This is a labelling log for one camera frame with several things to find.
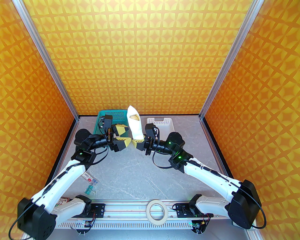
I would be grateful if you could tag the white paper napkin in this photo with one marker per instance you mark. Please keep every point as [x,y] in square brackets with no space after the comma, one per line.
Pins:
[134,129]

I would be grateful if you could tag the wooden spoon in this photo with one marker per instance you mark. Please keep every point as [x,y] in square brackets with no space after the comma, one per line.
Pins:
[134,116]

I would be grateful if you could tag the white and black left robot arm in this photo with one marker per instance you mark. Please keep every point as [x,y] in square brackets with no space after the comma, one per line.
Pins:
[58,182]

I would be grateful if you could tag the white masking tape roll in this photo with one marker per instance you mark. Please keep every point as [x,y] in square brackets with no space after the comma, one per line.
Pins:
[150,218]

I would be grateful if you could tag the teal plastic basket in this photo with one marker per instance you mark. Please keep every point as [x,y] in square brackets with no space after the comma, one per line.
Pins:
[117,114]

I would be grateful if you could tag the white perforated plastic basket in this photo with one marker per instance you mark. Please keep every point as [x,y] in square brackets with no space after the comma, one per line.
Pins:
[164,120]

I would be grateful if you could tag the clear box of clips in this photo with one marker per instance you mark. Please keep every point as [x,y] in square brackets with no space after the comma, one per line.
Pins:
[90,178]

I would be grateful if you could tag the teal binder clip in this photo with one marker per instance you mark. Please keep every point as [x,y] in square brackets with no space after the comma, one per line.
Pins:
[88,188]
[93,191]

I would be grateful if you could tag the rainbow marker pack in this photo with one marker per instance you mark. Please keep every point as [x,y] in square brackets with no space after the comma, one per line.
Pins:
[62,201]

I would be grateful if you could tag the aluminium mounting rail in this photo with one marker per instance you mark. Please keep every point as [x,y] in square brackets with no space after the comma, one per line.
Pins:
[126,208]

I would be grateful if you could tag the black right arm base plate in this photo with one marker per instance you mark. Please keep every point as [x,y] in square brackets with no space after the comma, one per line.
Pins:
[179,208]

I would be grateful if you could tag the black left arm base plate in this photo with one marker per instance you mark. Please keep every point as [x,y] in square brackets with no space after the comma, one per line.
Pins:
[99,208]

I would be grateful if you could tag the aluminium frame post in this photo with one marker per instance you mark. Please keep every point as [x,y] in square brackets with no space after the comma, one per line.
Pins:
[230,58]
[46,58]

